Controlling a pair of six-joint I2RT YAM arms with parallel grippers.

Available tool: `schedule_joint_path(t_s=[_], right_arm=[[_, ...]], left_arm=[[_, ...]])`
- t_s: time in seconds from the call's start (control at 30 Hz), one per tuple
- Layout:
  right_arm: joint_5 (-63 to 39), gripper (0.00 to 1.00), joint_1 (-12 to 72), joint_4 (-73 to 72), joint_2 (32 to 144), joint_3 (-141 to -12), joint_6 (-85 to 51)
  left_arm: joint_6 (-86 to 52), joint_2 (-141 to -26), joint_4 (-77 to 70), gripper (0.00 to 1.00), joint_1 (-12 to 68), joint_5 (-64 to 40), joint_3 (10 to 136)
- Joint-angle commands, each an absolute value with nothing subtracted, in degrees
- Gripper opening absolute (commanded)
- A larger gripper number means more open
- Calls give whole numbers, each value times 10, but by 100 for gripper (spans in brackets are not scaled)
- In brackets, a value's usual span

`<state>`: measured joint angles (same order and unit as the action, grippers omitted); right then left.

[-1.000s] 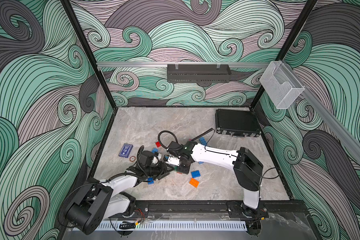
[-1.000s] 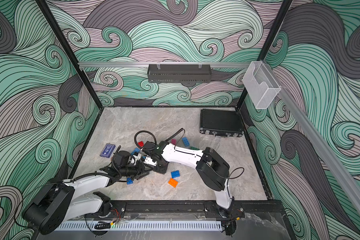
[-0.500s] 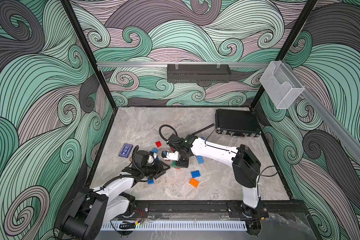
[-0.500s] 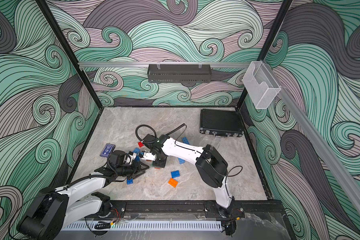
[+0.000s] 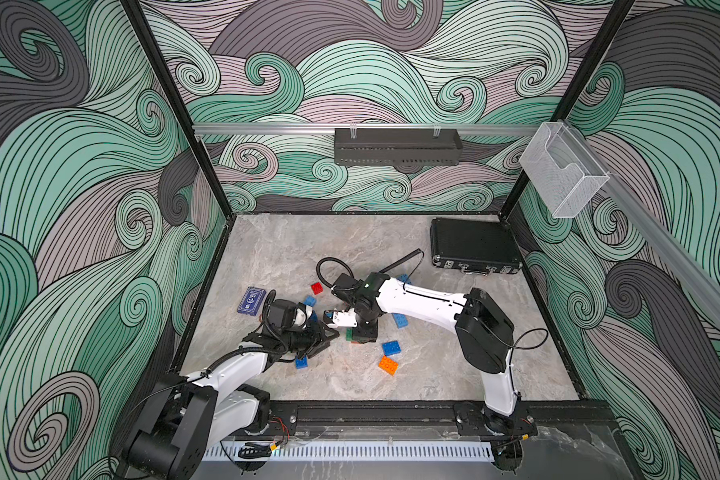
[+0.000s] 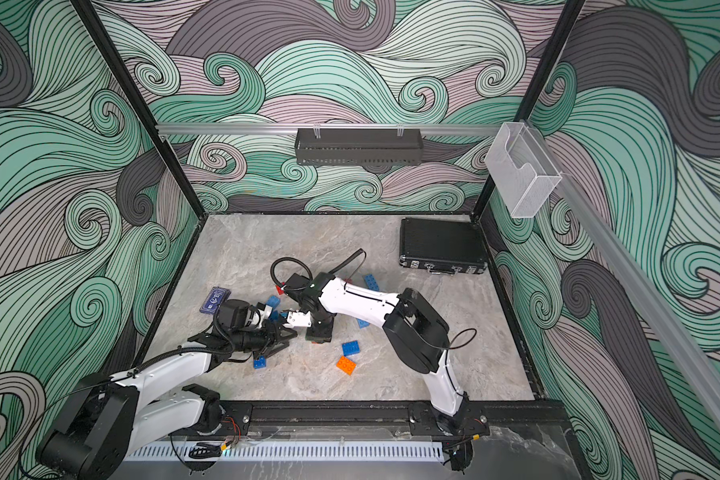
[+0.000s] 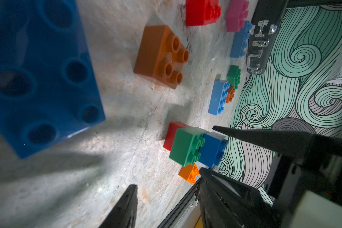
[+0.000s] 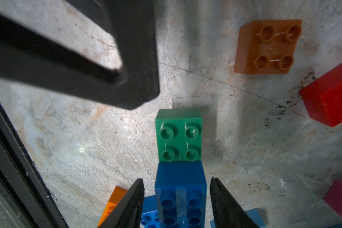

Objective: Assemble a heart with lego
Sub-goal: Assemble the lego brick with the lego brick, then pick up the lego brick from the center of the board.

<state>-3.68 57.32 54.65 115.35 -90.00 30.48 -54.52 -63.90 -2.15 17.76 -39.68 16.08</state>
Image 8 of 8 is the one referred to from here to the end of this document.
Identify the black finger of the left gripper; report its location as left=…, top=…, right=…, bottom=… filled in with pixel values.
left=0, top=1, right=160, bottom=110

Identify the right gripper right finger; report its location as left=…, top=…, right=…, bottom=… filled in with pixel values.
left=210, top=177, right=258, bottom=228

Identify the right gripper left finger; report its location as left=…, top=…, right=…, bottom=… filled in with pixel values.
left=99, top=179, right=144, bottom=228

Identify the blue lego brick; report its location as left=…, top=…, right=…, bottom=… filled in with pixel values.
left=155, top=161, right=207, bottom=228
left=141, top=195, right=160, bottom=228

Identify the green long lego brick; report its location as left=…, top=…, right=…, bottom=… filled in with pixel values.
left=155, top=108, right=203, bottom=162

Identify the orange lego brick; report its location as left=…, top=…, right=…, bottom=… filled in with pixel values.
left=97, top=186, right=127, bottom=228

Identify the red lego brick centre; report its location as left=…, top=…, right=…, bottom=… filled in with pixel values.
left=299, top=63, right=342, bottom=127

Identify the brown lego brick centre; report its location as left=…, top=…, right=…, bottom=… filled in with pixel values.
left=234, top=20, right=302, bottom=75

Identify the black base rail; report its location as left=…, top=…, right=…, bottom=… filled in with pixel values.
left=0, top=104, right=68, bottom=228

